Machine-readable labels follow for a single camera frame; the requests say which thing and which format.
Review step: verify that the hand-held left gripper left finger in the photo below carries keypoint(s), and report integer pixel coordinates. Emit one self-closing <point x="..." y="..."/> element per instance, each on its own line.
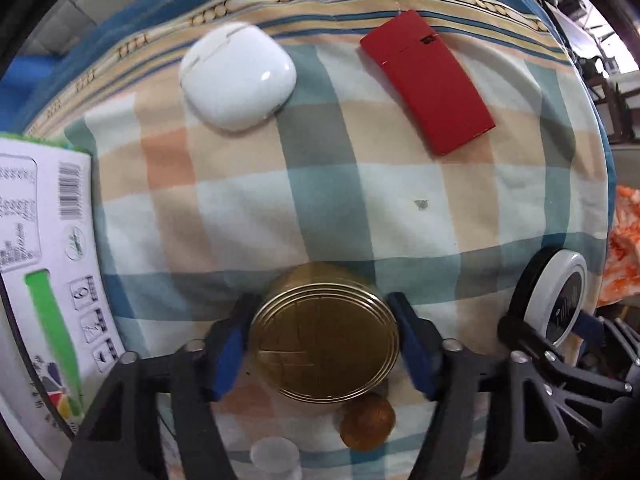
<point x="227" y="360"/>

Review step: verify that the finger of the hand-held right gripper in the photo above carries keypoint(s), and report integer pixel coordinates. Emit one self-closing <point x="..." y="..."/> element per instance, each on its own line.
<point x="525" y="332"/>
<point x="591" y="330"/>

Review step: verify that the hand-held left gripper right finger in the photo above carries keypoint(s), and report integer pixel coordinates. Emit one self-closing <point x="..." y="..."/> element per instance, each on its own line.
<point x="412" y="355"/>

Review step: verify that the white round tin black lid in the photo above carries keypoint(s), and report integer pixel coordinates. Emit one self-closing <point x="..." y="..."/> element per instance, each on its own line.
<point x="555" y="300"/>

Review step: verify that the gold round tin can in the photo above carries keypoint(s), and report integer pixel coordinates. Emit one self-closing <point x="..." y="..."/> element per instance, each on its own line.
<point x="325" y="345"/>

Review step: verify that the brown round ball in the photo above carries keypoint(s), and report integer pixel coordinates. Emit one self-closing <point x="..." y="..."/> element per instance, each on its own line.
<point x="367" y="422"/>

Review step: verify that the orange patterned cloth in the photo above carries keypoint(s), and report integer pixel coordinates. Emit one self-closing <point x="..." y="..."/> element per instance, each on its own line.
<point x="624" y="245"/>

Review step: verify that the translucent white cap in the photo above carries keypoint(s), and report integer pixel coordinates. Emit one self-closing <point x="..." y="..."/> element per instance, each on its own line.
<point x="275" y="456"/>

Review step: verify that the checked plaid blanket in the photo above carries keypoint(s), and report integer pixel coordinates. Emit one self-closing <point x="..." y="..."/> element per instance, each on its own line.
<point x="350" y="200"/>

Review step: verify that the white printed cardboard box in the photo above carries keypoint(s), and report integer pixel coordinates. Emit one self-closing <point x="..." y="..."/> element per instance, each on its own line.
<point x="42" y="285"/>

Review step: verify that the red flat box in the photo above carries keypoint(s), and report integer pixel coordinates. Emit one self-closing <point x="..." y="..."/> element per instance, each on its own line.
<point x="427" y="82"/>

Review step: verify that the dark metal rack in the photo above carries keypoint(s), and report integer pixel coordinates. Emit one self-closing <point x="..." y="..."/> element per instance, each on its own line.
<point x="597" y="60"/>

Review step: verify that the white earbud case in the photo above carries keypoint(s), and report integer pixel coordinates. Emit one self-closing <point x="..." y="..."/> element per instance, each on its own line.
<point x="237" y="77"/>

